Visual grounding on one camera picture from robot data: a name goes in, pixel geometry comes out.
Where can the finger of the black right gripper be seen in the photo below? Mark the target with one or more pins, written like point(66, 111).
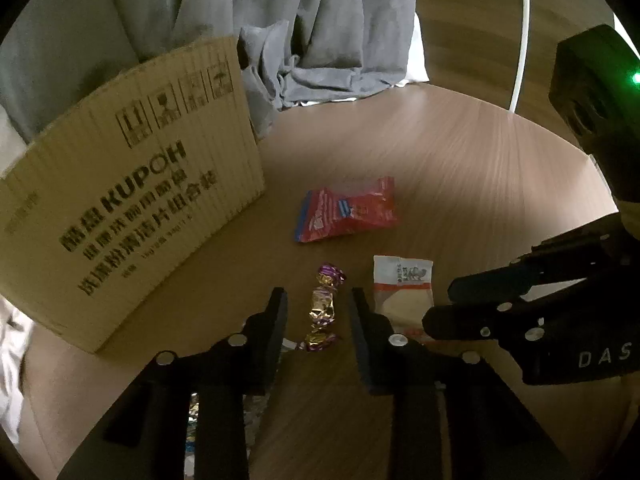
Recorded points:
point(461, 322)
point(502, 283)

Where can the white cake packet with label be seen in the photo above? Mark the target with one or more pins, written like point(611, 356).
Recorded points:
point(403, 293)

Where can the brown cardboard box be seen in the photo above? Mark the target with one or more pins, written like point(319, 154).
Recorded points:
point(120, 190)

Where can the grey blanket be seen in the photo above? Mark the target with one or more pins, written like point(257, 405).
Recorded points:
point(56, 52)

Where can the red blue snack bag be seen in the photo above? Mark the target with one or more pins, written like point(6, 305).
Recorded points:
point(345, 209)

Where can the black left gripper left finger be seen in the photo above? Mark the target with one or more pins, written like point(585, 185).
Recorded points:
point(246, 362)

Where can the gold purple candy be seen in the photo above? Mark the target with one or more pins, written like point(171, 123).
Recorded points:
point(322, 312)

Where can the white pillow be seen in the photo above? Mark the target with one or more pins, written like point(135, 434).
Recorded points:
point(16, 327)

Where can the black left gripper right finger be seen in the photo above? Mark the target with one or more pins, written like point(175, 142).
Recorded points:
point(388, 362)

